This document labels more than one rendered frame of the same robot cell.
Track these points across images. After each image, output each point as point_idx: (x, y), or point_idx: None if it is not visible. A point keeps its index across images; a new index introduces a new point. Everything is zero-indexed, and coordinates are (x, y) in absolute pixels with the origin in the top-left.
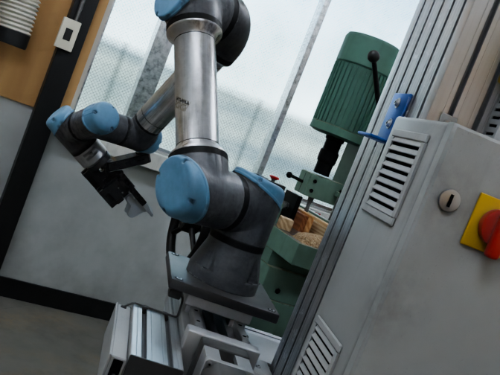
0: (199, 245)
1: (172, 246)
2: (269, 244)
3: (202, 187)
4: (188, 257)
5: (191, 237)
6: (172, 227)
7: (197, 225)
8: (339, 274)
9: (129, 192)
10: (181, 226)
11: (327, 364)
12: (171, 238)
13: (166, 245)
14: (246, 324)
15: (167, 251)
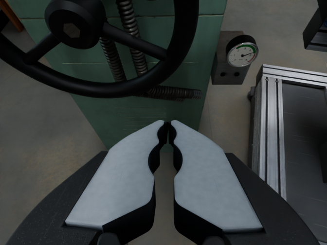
0: (192, 40)
1: (62, 77)
2: None
3: None
4: (171, 70)
5: (133, 41)
6: (15, 56)
7: (102, 10)
8: None
9: (124, 242)
10: (86, 43)
11: None
12: (42, 70)
13: (49, 85)
14: (215, 49)
15: (69, 88)
